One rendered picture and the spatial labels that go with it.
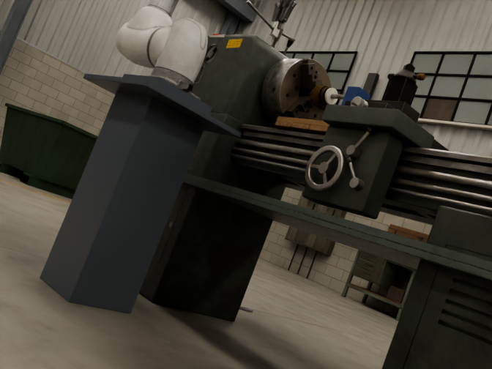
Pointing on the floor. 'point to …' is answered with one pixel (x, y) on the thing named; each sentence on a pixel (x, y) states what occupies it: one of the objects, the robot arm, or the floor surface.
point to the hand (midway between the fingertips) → (275, 29)
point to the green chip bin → (44, 151)
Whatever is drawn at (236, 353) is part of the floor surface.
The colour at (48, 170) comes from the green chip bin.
